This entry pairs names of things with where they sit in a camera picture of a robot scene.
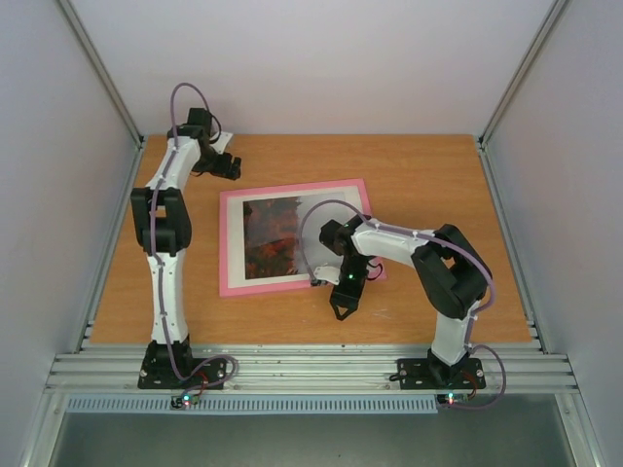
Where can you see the left aluminium corner post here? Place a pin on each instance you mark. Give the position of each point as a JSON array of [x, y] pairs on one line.
[[86, 43]]

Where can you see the pink wooden picture frame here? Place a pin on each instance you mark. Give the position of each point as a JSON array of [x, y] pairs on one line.
[[225, 243]]

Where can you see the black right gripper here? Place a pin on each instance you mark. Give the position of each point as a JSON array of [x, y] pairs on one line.
[[347, 297]]

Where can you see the white paper mat border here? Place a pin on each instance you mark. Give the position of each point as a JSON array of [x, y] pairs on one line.
[[236, 243]]

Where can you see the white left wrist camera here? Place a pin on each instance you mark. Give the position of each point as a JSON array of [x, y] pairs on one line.
[[222, 143]]

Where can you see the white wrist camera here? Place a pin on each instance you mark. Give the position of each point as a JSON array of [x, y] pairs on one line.
[[222, 143], [324, 275]]

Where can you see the controller board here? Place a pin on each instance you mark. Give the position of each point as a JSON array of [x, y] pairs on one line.
[[452, 398], [187, 400]]

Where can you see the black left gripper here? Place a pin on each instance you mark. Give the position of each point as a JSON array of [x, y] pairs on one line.
[[225, 169]]

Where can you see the left controller board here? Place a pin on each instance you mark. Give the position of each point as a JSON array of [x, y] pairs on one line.
[[187, 400]]

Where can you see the right controller board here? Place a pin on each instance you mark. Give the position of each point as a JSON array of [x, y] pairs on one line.
[[452, 398]]

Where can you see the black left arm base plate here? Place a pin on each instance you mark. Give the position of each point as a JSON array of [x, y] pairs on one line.
[[159, 373]]

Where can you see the autumn forest photo print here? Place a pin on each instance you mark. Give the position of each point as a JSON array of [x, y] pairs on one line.
[[281, 235]]

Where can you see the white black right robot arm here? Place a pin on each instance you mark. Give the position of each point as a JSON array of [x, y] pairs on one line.
[[453, 277]]

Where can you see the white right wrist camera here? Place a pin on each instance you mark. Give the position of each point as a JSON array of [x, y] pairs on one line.
[[324, 275]]

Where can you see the grey slotted cable duct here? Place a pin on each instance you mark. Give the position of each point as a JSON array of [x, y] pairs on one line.
[[254, 404]]

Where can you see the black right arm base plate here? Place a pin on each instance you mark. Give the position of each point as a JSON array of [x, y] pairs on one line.
[[421, 374]]

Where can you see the right aluminium corner post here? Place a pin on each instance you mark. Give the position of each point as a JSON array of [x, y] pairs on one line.
[[542, 35]]

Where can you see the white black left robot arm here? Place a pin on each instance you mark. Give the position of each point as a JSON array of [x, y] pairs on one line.
[[163, 230]]

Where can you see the aluminium corner post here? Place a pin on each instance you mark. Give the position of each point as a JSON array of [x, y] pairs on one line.
[[542, 35], [86, 43]]

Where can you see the aluminium front rail platform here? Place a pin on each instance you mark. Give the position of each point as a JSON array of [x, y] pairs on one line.
[[519, 368]]

